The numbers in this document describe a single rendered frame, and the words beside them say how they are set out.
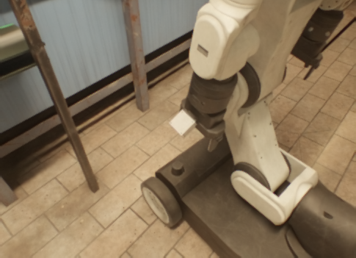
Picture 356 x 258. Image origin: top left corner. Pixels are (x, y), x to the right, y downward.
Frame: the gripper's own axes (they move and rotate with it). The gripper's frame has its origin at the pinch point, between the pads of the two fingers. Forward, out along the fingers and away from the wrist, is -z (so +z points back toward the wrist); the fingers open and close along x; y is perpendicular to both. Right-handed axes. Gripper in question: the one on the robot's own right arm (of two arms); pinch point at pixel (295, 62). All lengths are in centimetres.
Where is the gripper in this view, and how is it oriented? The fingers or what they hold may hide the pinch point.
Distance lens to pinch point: 96.3
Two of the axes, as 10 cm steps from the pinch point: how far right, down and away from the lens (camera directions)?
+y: -7.4, 4.7, -4.7
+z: 1.3, -6.0, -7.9
